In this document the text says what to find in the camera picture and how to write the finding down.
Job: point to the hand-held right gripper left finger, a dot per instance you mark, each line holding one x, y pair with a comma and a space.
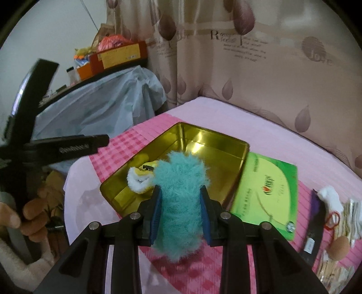
157, 218

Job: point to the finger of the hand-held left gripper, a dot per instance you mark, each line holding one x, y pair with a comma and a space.
70, 147

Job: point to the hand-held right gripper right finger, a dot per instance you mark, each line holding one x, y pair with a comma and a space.
205, 218

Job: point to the yellow white plush toy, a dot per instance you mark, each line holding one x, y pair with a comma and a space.
140, 181

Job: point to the teal fluffy plush toy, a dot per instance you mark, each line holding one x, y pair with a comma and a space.
181, 181

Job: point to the gold metal tin box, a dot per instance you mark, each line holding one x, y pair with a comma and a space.
195, 152

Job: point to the black purple package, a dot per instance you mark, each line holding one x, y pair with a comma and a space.
312, 234

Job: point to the white sock red trim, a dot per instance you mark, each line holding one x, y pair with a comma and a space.
329, 199

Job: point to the beige makeup sponge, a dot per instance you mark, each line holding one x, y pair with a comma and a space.
339, 247

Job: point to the person's left hand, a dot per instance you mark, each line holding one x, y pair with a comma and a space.
34, 214

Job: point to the yellow brown cloth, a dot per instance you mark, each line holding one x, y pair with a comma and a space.
53, 186

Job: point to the pale blue plastic cover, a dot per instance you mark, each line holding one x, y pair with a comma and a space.
99, 104

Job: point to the orange cardboard box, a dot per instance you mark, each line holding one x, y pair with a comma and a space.
84, 70

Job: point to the green tin lid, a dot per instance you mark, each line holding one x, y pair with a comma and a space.
265, 192

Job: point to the brown paper bag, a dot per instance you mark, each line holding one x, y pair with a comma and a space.
103, 32

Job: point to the red yellow cardboard box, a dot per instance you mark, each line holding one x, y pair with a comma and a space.
121, 55

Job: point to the orange plastic bag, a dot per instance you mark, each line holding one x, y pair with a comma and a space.
113, 42

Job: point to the pink checked bed sheet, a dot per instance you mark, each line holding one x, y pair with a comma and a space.
282, 135

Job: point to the clear packet of beige sticks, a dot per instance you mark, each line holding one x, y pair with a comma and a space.
352, 223
333, 270

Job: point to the beige leaf print curtain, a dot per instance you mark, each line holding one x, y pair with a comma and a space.
254, 70

